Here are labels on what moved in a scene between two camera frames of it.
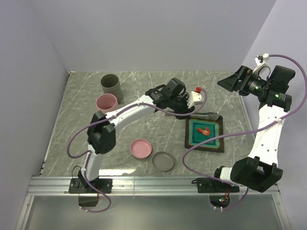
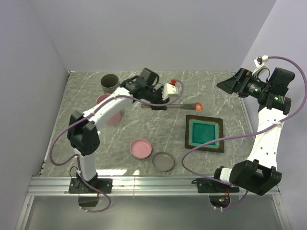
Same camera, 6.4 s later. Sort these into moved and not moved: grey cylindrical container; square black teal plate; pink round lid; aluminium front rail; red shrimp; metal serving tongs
Moved: red shrimp; metal serving tongs
Not moved: aluminium front rail; grey cylindrical container; square black teal plate; pink round lid
